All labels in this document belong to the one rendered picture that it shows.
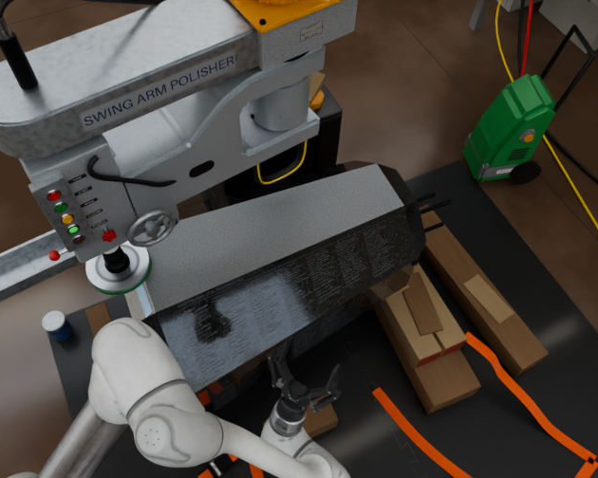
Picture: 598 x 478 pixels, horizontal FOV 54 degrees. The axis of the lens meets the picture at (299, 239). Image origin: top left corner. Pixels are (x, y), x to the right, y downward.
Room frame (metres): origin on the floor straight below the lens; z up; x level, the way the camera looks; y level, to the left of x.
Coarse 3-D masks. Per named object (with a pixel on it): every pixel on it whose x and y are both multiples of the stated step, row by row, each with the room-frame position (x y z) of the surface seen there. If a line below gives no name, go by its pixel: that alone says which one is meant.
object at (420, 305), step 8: (416, 272) 1.31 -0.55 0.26; (416, 280) 1.27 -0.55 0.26; (408, 288) 1.23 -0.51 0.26; (416, 288) 1.23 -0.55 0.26; (424, 288) 1.23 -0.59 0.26; (392, 296) 1.19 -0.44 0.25; (408, 296) 1.19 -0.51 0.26; (416, 296) 1.19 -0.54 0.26; (424, 296) 1.19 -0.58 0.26; (408, 304) 1.15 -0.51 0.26; (416, 304) 1.15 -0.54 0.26; (424, 304) 1.15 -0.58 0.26; (432, 304) 1.15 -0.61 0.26; (416, 312) 1.11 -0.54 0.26; (424, 312) 1.11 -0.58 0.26; (432, 312) 1.11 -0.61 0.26; (416, 320) 1.07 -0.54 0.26; (424, 320) 1.07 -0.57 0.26; (432, 320) 1.08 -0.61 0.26; (424, 328) 1.03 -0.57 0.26; (432, 328) 1.03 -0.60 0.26; (440, 328) 1.04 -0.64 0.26
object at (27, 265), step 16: (176, 208) 1.04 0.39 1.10; (160, 224) 1.00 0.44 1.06; (176, 224) 1.00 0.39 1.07; (32, 240) 0.89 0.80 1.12; (48, 240) 0.91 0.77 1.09; (0, 256) 0.83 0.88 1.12; (16, 256) 0.85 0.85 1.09; (32, 256) 0.86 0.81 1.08; (64, 256) 0.86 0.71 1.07; (0, 272) 0.80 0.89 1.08; (16, 272) 0.80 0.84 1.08; (32, 272) 0.78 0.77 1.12; (48, 272) 0.79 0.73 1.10; (0, 288) 0.72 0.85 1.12; (16, 288) 0.74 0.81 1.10
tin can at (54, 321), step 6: (54, 312) 1.08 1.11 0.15; (60, 312) 1.08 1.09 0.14; (48, 318) 1.05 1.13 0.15; (54, 318) 1.05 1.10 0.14; (60, 318) 1.05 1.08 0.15; (48, 324) 1.02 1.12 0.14; (54, 324) 1.02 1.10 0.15; (60, 324) 1.02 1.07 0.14; (66, 324) 1.04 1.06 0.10; (48, 330) 0.99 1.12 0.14; (54, 330) 1.00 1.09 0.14; (60, 330) 1.01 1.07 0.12; (66, 330) 1.02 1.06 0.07; (72, 330) 1.05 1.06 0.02; (54, 336) 0.99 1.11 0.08; (60, 336) 1.00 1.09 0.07; (66, 336) 1.01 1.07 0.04
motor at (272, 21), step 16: (240, 0) 1.25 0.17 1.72; (256, 0) 1.25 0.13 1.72; (272, 0) 1.24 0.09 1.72; (288, 0) 1.25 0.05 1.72; (304, 0) 1.26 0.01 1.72; (320, 0) 1.26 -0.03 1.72; (336, 0) 1.28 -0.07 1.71; (256, 16) 1.19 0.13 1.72; (272, 16) 1.19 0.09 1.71; (288, 16) 1.20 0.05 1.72
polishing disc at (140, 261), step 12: (132, 252) 1.00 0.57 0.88; (144, 252) 1.00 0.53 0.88; (96, 264) 0.95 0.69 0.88; (132, 264) 0.95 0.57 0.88; (144, 264) 0.95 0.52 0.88; (96, 276) 0.90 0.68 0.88; (108, 276) 0.90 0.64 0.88; (120, 276) 0.90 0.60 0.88; (132, 276) 0.90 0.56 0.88; (144, 276) 0.91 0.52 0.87; (108, 288) 0.85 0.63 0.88; (120, 288) 0.86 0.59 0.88
